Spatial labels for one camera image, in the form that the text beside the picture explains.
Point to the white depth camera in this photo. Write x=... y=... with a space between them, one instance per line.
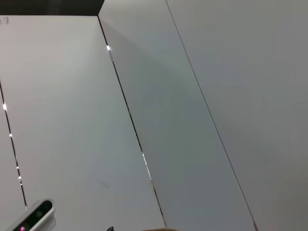
x=36 y=215

